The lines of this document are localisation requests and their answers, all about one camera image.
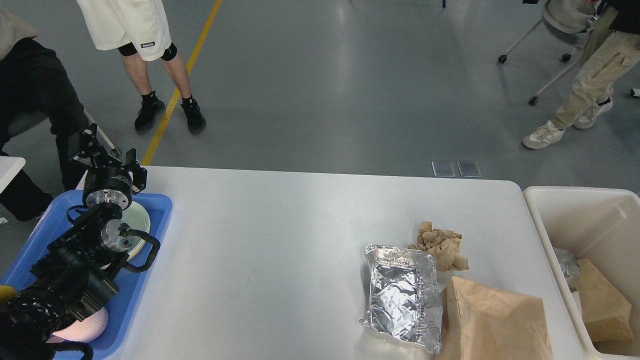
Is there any right floor socket plate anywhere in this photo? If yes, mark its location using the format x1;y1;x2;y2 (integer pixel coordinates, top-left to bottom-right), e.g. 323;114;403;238
456;160;482;178

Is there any brown paper ball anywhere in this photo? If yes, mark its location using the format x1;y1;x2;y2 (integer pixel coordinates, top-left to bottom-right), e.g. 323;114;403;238
407;221;470;272

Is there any person in white shorts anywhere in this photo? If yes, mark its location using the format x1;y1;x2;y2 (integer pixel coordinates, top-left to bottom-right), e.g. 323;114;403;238
77;0;207;134

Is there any left floor socket plate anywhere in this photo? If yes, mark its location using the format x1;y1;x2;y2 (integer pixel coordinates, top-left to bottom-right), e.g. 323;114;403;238
431;161;457;178

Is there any white office chair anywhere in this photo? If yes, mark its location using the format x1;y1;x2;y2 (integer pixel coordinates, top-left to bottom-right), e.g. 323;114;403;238
497;0;599;106

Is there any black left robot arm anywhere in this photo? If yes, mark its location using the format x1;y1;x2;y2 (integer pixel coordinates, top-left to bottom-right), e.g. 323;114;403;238
1;123;161;360

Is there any green ceramic plate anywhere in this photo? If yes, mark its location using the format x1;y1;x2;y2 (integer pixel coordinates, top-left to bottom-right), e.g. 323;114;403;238
121;202;151;250

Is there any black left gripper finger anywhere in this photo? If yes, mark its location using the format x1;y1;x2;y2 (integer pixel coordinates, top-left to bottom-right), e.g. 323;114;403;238
123;148;148;195
69;125;122;170

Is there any white plastic bin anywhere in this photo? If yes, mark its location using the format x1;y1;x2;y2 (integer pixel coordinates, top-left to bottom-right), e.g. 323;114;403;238
523;186;640;360

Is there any person in cream sweater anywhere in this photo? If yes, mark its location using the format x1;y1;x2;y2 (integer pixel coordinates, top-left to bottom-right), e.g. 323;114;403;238
0;9;90;191

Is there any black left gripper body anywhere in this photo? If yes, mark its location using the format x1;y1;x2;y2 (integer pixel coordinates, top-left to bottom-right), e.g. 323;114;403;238
82;167;133;210

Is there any floor socket plate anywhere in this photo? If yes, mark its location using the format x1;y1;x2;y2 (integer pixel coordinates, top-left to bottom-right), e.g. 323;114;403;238
456;160;482;178
431;161;457;178

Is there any person in beige trousers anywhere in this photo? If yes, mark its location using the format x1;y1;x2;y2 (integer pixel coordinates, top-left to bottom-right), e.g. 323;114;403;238
522;0;640;150

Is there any brown paper bag in bin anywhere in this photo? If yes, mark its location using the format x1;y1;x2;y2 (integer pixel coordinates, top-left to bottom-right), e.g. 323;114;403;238
577;259;634;343

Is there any dark green ceramic mug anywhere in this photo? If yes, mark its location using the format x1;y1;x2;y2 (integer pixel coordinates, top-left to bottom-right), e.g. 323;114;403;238
0;284;18;305

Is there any white chair near person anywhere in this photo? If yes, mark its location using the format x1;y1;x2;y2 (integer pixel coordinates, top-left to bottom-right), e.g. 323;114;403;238
83;108;122;158

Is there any silver foil bag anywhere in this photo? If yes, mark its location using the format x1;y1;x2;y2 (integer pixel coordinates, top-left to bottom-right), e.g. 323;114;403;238
359;244;444;354

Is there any pink ceramic mug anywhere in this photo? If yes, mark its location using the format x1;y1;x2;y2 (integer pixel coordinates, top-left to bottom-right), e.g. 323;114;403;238
46;307;109;344

